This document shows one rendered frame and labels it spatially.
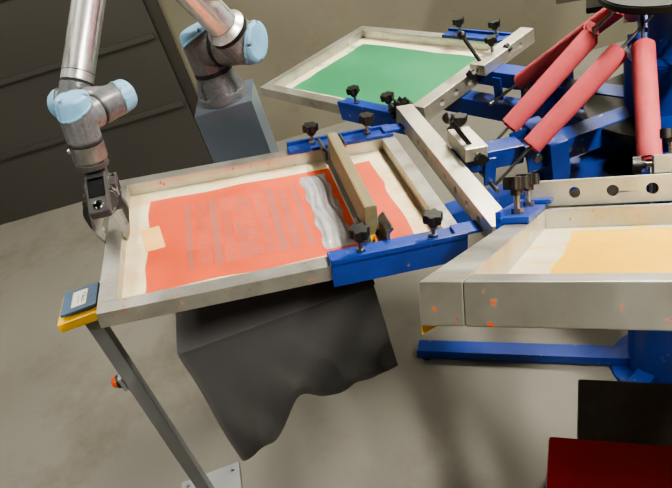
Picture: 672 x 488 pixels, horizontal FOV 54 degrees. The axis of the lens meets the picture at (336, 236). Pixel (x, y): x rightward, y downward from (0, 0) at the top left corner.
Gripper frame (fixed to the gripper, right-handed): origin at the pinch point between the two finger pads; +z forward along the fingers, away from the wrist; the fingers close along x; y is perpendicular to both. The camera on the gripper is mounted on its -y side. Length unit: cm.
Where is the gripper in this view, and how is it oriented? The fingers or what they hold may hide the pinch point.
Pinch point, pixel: (115, 239)
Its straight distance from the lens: 165.2
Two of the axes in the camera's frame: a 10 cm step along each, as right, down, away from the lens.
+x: -9.7, 1.9, -1.3
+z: 0.9, 8.3, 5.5
